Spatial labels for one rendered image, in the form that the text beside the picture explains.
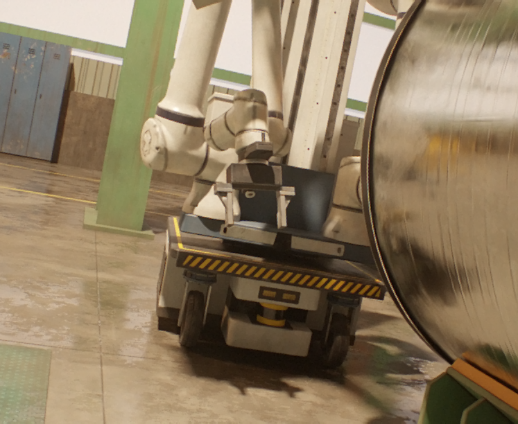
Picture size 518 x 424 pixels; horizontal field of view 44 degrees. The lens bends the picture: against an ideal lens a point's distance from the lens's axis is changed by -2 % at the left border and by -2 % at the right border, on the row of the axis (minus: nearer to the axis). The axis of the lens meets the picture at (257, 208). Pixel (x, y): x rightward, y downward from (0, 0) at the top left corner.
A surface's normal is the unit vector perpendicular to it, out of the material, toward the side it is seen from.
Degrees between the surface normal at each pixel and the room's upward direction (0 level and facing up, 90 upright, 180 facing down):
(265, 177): 66
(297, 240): 90
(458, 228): 110
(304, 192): 90
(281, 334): 90
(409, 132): 94
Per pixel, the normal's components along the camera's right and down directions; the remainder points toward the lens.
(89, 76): 0.25, 0.11
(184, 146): 0.50, 0.33
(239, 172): 0.31, -0.29
